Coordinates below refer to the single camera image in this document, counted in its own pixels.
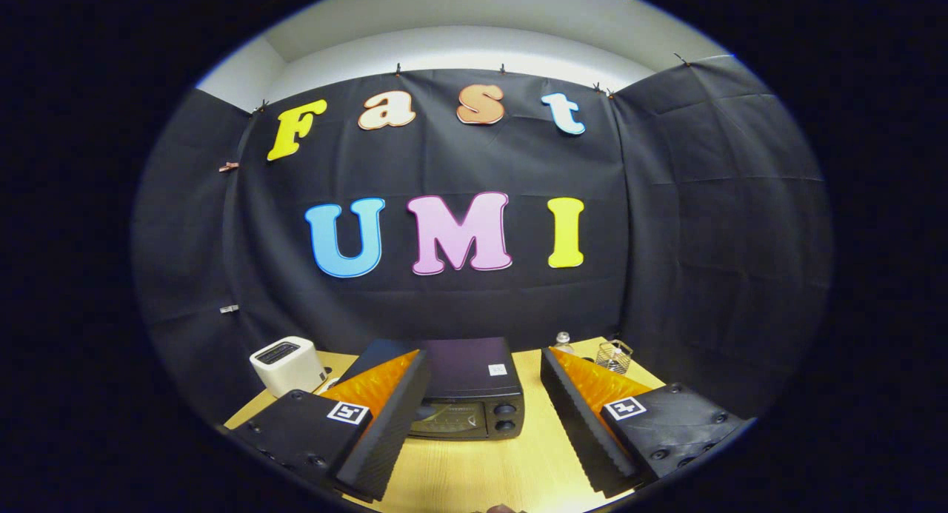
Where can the white toaster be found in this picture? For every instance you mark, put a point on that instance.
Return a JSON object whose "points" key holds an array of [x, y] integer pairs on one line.
{"points": [[287, 369]]}

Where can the copper clip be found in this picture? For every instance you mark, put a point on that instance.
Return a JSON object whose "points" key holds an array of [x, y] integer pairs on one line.
{"points": [[228, 166]]}

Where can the black backdrop cloth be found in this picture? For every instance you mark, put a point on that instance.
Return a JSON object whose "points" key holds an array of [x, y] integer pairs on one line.
{"points": [[666, 224]]}

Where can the clear plastic bottle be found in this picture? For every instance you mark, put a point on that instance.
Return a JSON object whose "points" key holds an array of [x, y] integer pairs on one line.
{"points": [[564, 343]]}

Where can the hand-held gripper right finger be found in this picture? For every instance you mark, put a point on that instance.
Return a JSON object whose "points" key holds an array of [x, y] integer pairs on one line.
{"points": [[578, 424]]}

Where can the black toaster oven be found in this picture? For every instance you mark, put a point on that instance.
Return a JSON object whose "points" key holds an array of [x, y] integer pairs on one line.
{"points": [[466, 369]]}

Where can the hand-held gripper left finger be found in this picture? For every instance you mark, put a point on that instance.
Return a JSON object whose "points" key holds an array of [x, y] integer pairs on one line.
{"points": [[392, 424]]}

